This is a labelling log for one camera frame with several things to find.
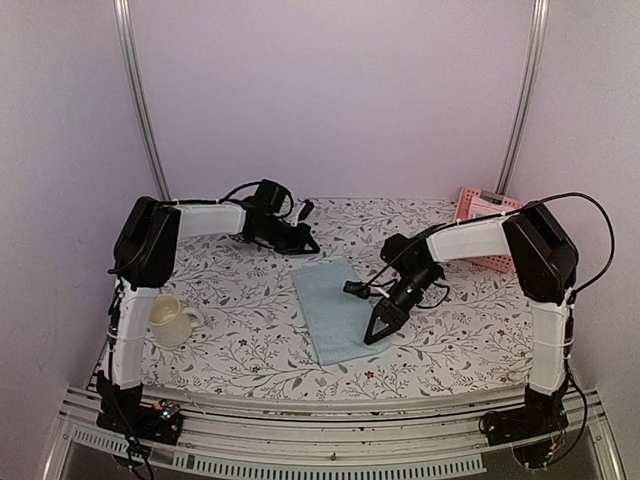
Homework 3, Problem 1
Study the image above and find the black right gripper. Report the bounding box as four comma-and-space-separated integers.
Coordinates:
366, 265, 440, 344

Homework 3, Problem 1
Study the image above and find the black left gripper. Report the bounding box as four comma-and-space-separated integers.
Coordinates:
256, 217, 322, 255

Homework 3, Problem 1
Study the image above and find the pink plastic basket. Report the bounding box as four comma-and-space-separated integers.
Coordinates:
453, 186, 524, 274

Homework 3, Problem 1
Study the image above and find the light blue towel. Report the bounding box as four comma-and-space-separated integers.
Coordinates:
292, 258, 390, 367

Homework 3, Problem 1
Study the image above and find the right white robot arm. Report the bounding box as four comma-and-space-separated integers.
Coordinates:
364, 203, 579, 396

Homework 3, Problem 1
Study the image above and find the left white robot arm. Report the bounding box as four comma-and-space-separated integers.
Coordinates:
104, 179, 320, 391

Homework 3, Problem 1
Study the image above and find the cream ceramic mug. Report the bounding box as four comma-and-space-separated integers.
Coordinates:
149, 294, 205, 349

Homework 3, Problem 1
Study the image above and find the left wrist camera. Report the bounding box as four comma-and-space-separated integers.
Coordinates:
296, 199, 315, 222

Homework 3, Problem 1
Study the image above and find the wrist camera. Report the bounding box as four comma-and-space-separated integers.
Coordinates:
296, 199, 315, 222
343, 281, 387, 299

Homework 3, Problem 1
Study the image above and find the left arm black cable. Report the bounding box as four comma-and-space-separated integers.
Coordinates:
217, 180, 296, 211

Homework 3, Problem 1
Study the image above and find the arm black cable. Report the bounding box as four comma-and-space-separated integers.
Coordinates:
217, 180, 296, 211
369, 192, 615, 301

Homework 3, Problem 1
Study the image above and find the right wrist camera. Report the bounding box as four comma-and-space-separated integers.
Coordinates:
343, 281, 387, 299

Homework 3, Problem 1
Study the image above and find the aluminium front rail frame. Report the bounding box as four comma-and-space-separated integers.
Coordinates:
44, 384, 626, 480

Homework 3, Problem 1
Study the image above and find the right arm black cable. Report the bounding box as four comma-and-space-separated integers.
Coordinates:
369, 192, 615, 301

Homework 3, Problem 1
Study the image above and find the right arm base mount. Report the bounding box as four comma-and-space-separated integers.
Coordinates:
478, 393, 569, 446

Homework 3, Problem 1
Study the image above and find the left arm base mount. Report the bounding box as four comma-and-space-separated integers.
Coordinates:
96, 389, 184, 446

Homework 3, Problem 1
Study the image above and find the left aluminium corner post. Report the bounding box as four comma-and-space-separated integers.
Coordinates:
113, 0, 171, 200

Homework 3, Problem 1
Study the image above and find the aluminium corner post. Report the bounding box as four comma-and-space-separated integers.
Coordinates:
495, 0, 550, 196
113, 0, 171, 200

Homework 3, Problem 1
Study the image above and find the right aluminium corner post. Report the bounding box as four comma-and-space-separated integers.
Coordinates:
495, 0, 550, 196

